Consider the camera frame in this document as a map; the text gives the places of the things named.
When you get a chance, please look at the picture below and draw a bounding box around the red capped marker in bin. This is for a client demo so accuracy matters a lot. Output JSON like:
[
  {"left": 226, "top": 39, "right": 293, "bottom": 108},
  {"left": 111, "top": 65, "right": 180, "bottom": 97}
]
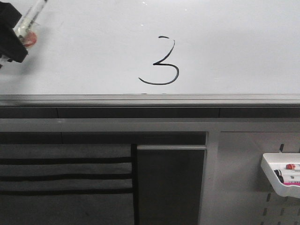
[{"left": 285, "top": 164, "right": 300, "bottom": 172}]

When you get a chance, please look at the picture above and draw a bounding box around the dark grey cabinet door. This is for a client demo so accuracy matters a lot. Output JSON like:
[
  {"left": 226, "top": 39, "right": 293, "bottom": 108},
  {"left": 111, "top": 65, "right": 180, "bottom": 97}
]
[{"left": 137, "top": 145, "right": 205, "bottom": 225}]

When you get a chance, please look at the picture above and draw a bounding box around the white plastic storage bin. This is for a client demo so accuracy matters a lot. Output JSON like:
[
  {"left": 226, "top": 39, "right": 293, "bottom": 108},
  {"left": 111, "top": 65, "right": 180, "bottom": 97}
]
[{"left": 261, "top": 153, "right": 300, "bottom": 198}]

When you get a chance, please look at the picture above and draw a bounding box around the white whiteboard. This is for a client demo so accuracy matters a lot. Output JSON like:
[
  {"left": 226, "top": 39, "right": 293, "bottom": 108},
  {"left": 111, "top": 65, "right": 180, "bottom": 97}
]
[{"left": 0, "top": 0, "right": 300, "bottom": 94}]

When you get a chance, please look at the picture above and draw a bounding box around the grey aluminium whiteboard tray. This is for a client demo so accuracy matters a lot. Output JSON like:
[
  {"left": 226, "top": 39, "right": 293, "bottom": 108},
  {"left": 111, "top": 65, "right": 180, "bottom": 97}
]
[{"left": 0, "top": 94, "right": 300, "bottom": 119}]

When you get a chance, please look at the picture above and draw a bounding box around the black capped marker in bin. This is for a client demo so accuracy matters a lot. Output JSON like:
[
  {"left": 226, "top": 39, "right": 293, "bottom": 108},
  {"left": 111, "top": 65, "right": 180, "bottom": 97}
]
[{"left": 273, "top": 169, "right": 300, "bottom": 185}]

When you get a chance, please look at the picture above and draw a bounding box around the grey fabric striped panel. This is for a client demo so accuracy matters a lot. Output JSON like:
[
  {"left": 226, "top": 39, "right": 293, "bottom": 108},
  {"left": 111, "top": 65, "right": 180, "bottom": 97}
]
[{"left": 0, "top": 144, "right": 138, "bottom": 225}]

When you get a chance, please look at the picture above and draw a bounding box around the grey pegboard panel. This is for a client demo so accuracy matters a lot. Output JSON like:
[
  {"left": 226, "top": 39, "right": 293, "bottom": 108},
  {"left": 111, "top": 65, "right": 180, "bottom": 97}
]
[{"left": 210, "top": 132, "right": 300, "bottom": 225}]

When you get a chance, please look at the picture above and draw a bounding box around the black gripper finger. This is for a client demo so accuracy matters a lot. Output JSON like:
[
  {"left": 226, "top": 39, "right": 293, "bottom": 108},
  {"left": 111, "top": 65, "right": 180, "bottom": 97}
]
[
  {"left": 0, "top": 24, "right": 28, "bottom": 63},
  {"left": 0, "top": 2, "right": 22, "bottom": 32}
]

